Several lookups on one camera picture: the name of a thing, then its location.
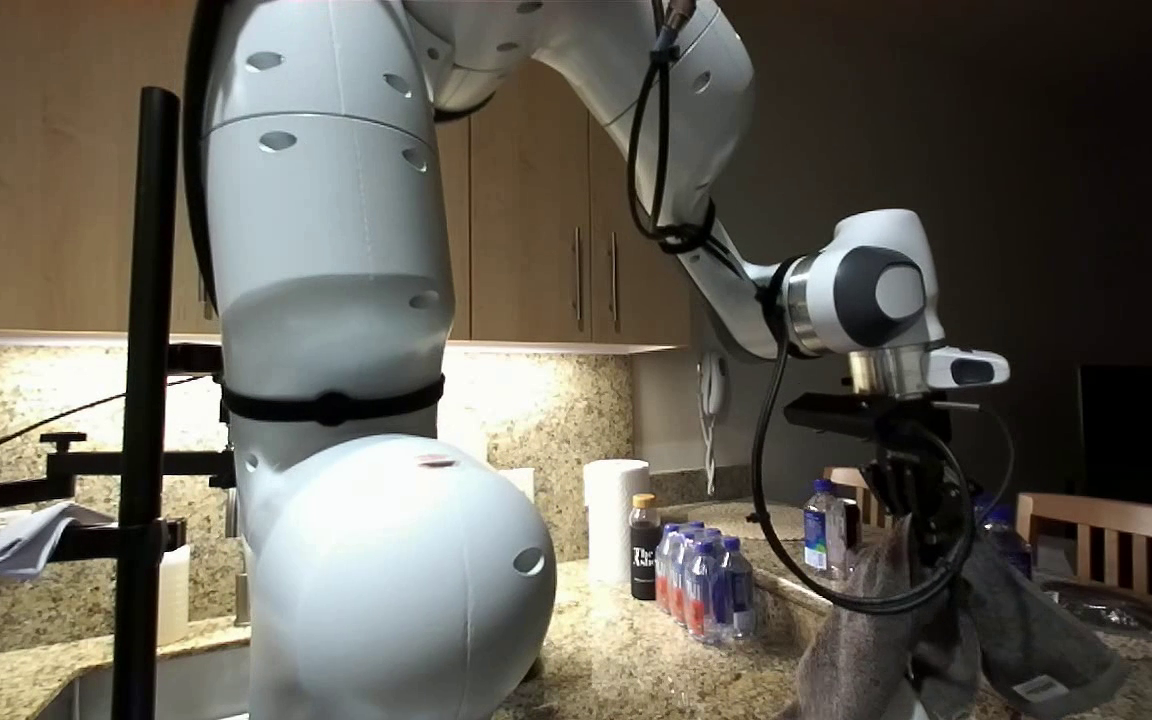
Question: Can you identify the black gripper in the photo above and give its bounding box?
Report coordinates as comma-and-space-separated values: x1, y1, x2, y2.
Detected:
863, 424, 976, 593

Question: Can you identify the gray towel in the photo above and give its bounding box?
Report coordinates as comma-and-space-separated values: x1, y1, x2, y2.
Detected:
779, 524, 1134, 720

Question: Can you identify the white paper towel roll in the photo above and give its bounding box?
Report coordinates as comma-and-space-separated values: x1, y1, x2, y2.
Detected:
579, 458, 657, 593

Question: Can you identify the clear plastic wrap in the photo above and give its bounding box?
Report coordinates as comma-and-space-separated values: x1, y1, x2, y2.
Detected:
1038, 575, 1152, 657

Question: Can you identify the wrapped water bottle pack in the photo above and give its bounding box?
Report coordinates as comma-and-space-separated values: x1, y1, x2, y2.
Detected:
651, 522, 764, 645

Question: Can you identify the dark screen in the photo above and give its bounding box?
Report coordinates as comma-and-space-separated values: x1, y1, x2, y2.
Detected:
1072, 359, 1152, 522

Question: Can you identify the dark drink bottle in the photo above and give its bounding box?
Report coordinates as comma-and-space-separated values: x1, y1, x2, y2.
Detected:
628, 493, 663, 603

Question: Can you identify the steel sink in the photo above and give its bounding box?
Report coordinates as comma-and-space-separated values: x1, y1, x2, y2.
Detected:
33, 637, 260, 720

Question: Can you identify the white container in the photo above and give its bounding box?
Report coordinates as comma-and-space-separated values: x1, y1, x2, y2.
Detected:
153, 536, 197, 653

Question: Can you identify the black stand pole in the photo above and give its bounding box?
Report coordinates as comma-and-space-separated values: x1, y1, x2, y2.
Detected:
113, 85, 184, 720

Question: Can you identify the white crumpled paper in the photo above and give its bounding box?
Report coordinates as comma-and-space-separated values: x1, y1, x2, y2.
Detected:
0, 495, 117, 580

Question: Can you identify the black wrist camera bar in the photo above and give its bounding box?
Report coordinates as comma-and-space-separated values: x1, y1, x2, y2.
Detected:
784, 389, 957, 440

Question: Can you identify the wooden wall cabinet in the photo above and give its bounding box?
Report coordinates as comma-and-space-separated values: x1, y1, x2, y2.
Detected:
0, 0, 696, 351

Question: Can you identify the black stereo camera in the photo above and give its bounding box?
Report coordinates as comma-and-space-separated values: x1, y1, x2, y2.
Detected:
162, 340, 228, 383

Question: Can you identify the thin black wall cable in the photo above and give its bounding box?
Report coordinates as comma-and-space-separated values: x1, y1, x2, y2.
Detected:
0, 373, 208, 471

